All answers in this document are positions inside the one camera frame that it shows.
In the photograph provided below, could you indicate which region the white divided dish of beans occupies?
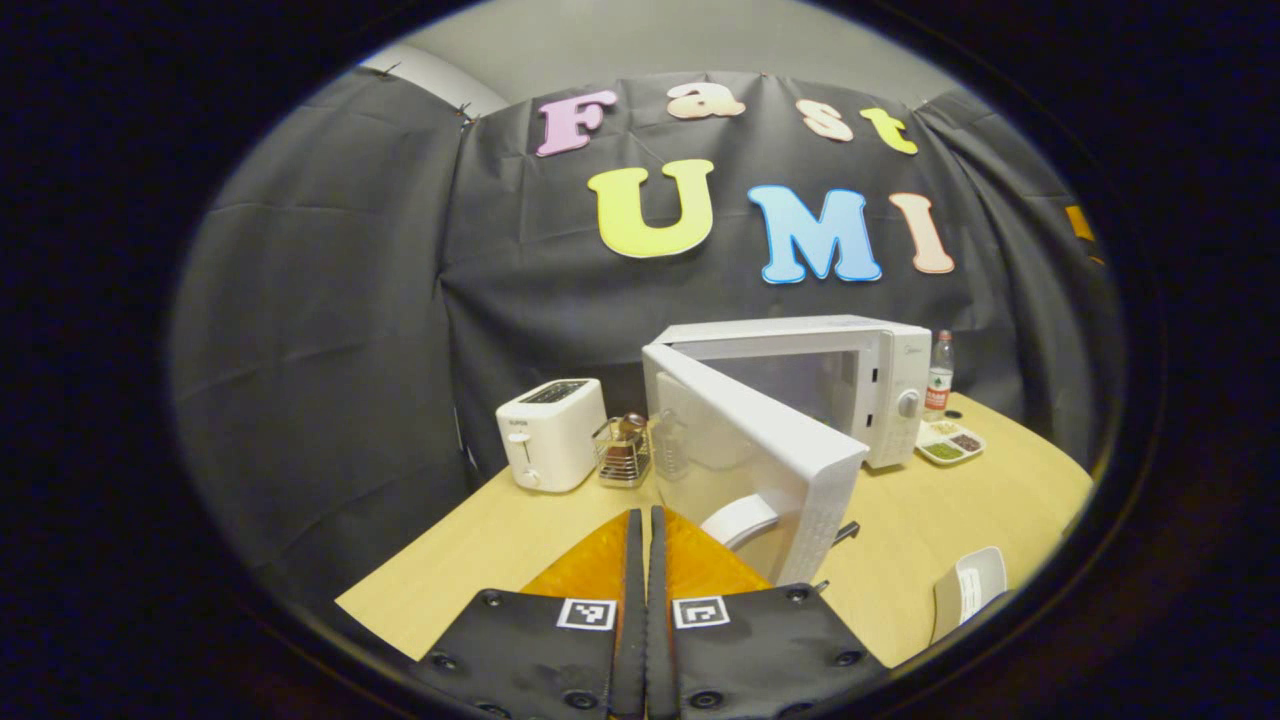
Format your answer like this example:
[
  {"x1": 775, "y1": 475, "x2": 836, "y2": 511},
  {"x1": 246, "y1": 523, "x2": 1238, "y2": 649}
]
[{"x1": 915, "y1": 420, "x2": 987, "y2": 467}]

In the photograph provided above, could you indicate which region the white toaster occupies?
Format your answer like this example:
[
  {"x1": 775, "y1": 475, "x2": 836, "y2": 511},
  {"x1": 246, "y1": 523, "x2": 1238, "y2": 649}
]
[{"x1": 496, "y1": 378, "x2": 608, "y2": 493}]

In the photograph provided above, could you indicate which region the small wire basket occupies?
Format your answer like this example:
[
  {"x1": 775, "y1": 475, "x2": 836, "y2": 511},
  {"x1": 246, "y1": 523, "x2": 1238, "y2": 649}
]
[{"x1": 593, "y1": 412, "x2": 653, "y2": 489}]

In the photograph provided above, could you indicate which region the clear red label water bottle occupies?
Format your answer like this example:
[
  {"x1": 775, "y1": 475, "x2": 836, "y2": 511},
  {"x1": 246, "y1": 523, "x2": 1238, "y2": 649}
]
[{"x1": 925, "y1": 330, "x2": 955, "y2": 422}]

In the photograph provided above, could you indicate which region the white microwave oven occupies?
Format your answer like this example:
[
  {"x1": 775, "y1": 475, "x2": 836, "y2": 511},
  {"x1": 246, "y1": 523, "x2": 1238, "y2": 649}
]
[{"x1": 642, "y1": 315, "x2": 933, "y2": 591}]

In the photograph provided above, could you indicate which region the white rectangular plate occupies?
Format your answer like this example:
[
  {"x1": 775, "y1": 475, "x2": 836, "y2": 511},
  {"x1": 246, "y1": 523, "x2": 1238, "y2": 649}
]
[{"x1": 932, "y1": 546, "x2": 1008, "y2": 646}]

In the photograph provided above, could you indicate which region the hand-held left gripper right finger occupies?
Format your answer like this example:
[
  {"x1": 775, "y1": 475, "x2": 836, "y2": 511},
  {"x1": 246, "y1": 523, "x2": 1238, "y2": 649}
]
[{"x1": 648, "y1": 505, "x2": 891, "y2": 720}]

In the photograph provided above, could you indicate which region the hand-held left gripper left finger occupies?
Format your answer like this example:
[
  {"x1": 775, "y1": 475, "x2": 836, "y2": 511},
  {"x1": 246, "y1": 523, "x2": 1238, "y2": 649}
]
[{"x1": 415, "y1": 507, "x2": 647, "y2": 720}]

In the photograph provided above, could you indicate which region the black backdrop cloth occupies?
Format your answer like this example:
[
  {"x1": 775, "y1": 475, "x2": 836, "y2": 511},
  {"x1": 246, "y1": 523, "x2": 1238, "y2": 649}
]
[{"x1": 170, "y1": 70, "x2": 1126, "y2": 601}]

